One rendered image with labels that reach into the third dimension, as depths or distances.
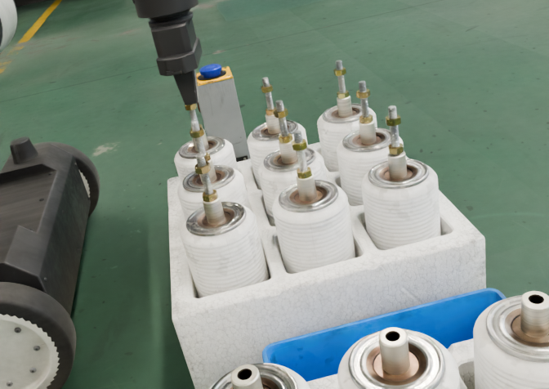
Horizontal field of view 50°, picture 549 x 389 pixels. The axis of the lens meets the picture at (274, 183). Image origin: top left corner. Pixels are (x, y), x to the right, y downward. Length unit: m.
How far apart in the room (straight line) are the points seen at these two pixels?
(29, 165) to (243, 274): 0.60
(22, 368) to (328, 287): 0.46
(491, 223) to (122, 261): 0.70
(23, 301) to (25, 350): 0.08
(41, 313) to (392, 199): 0.48
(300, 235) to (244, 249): 0.07
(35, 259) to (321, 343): 0.44
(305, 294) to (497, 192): 0.59
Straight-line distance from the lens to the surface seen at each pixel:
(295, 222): 0.71
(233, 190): 0.81
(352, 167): 0.84
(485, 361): 0.52
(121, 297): 1.11
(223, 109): 1.07
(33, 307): 0.86
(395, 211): 0.73
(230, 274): 0.72
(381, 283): 0.74
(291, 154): 0.83
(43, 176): 1.19
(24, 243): 0.95
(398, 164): 0.74
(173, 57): 0.84
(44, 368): 0.93
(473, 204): 1.18
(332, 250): 0.73
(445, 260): 0.76
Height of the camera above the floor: 0.61
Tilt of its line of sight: 27 degrees down
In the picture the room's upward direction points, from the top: 11 degrees counter-clockwise
